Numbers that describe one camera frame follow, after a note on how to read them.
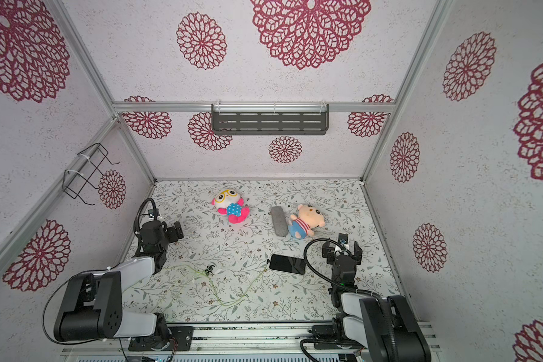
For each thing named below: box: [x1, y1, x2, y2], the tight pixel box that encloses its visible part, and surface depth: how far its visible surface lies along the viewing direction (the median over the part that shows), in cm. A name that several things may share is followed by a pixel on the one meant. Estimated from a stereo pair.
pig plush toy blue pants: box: [288, 204, 326, 240], surface depth 98 cm
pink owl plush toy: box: [211, 189, 251, 224], surface depth 105 cm
